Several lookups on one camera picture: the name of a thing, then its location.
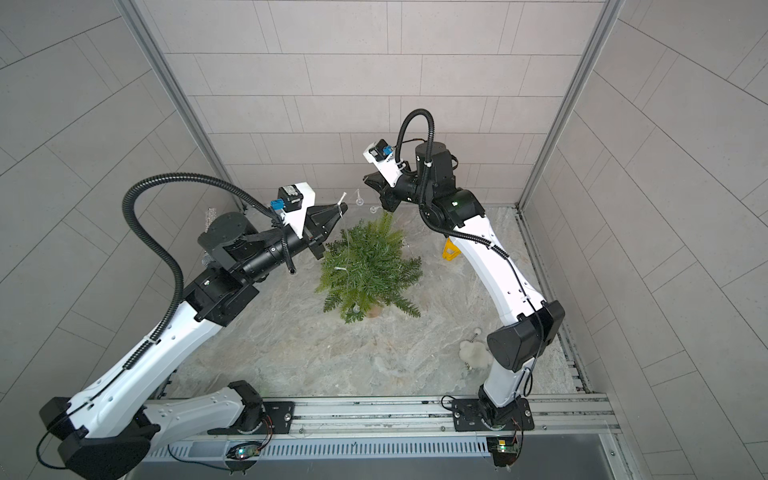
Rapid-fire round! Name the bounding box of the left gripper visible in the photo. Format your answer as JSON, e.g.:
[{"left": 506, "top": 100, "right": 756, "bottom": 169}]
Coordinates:
[{"left": 238, "top": 204, "right": 345, "bottom": 283}]

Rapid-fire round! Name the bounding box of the small green christmas tree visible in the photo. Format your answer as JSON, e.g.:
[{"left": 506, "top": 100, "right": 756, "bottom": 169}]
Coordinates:
[{"left": 315, "top": 211, "right": 424, "bottom": 325}]

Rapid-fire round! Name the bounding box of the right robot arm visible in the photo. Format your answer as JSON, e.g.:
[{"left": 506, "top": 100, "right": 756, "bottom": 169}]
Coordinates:
[{"left": 363, "top": 140, "right": 565, "bottom": 430}]

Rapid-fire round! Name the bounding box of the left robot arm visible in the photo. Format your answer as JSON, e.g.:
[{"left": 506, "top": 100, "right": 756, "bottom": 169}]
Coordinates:
[{"left": 40, "top": 203, "right": 348, "bottom": 479}]

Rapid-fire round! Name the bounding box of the yellow plastic triangle stand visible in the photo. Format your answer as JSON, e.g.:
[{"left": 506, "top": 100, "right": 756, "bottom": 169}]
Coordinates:
[{"left": 442, "top": 238, "right": 461, "bottom": 261}]

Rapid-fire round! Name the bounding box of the white fluffy plush toy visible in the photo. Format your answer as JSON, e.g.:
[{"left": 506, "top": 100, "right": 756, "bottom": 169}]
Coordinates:
[{"left": 459, "top": 328, "right": 493, "bottom": 370}]

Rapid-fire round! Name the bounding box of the left circuit board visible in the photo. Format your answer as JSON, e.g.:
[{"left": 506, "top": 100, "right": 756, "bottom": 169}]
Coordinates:
[{"left": 226, "top": 441, "right": 264, "bottom": 461}]

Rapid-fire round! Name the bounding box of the circuit board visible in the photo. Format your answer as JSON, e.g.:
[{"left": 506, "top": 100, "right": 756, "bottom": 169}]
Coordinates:
[
  {"left": 226, "top": 441, "right": 264, "bottom": 461},
  {"left": 486, "top": 437, "right": 522, "bottom": 468}
]

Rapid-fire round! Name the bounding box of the right circuit board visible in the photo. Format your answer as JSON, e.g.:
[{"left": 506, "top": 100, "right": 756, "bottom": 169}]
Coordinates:
[{"left": 486, "top": 437, "right": 522, "bottom": 468}]

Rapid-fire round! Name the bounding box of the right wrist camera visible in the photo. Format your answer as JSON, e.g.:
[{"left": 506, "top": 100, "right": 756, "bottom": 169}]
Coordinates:
[{"left": 363, "top": 139, "right": 402, "bottom": 187}]

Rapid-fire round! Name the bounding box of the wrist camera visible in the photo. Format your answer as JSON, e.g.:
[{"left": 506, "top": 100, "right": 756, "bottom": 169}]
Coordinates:
[
  {"left": 363, "top": 139, "right": 402, "bottom": 187},
  {"left": 270, "top": 182, "right": 316, "bottom": 239}
]

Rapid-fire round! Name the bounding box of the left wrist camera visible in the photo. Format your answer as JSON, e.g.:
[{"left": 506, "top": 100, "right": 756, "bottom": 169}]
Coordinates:
[{"left": 270, "top": 182, "right": 316, "bottom": 239}]

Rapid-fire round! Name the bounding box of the black corrugated right cable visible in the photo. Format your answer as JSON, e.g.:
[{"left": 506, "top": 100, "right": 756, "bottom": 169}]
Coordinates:
[{"left": 394, "top": 107, "right": 541, "bottom": 337}]

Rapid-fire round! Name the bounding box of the black corrugated cable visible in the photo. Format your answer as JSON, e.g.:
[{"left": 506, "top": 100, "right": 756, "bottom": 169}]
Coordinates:
[
  {"left": 394, "top": 107, "right": 541, "bottom": 337},
  {"left": 121, "top": 172, "right": 283, "bottom": 370}
]

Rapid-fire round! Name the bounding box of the black corrugated left cable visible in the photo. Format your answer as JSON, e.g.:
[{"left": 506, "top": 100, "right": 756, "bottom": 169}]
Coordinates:
[{"left": 121, "top": 172, "right": 283, "bottom": 370}]

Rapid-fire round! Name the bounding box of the aluminium mounting rail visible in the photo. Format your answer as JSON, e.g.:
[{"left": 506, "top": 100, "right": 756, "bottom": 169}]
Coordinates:
[{"left": 144, "top": 393, "right": 620, "bottom": 443}]

